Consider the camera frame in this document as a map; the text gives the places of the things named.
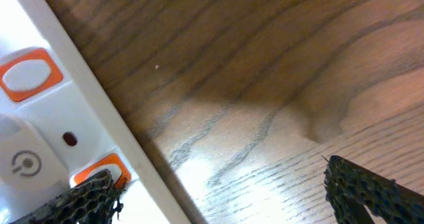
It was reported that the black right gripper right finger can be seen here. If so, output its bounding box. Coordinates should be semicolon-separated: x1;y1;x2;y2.
324;155;423;224

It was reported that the white power strip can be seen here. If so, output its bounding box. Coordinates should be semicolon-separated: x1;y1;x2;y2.
1;0;188;223

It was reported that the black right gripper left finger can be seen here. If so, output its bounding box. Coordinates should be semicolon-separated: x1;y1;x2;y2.
13;170;125;224

